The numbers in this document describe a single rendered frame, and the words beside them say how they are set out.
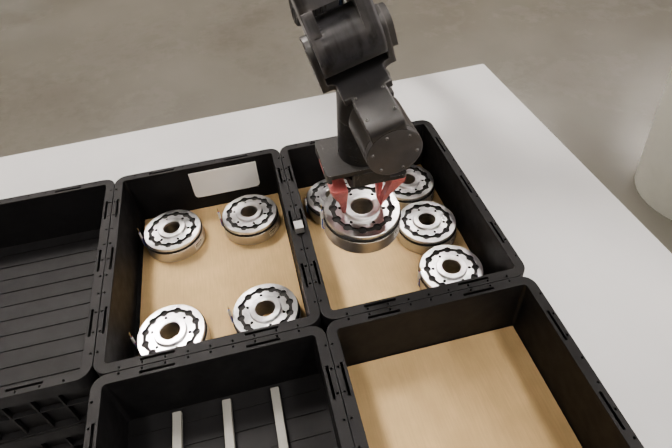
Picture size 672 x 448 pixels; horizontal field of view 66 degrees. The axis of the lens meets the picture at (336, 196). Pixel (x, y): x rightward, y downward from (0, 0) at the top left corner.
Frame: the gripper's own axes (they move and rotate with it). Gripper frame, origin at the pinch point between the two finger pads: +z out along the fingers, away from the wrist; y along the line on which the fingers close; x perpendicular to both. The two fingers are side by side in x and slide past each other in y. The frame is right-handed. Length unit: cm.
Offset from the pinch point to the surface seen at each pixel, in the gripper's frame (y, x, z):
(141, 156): -40, 67, 41
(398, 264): 8.0, 3.5, 22.3
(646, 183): 140, 64, 102
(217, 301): -22.8, 5.2, 22.8
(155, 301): -32.7, 8.3, 23.2
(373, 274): 3.3, 2.8, 22.3
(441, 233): 16.4, 5.7, 19.4
